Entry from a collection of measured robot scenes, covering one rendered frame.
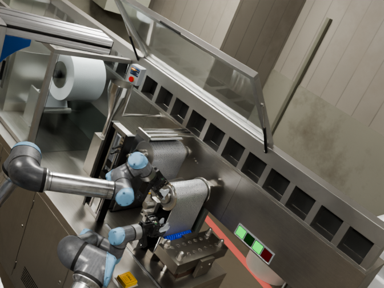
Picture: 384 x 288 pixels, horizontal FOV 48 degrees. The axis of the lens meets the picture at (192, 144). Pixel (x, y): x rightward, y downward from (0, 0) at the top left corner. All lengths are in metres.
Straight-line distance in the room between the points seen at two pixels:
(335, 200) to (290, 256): 0.36
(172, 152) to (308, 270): 0.91
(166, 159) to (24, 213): 1.00
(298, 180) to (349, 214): 0.28
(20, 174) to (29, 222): 1.11
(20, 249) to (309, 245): 1.76
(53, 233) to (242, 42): 2.75
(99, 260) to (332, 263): 1.04
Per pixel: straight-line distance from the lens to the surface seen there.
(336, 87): 4.43
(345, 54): 4.45
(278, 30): 4.72
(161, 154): 2.25
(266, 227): 2.21
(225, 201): 2.34
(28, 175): 1.69
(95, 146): 2.71
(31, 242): 2.80
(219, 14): 4.39
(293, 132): 4.64
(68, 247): 1.69
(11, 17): 1.17
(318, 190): 2.05
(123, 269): 2.19
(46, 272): 2.69
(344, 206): 2.01
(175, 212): 2.20
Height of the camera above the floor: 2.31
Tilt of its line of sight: 22 degrees down
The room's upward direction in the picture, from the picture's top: 24 degrees clockwise
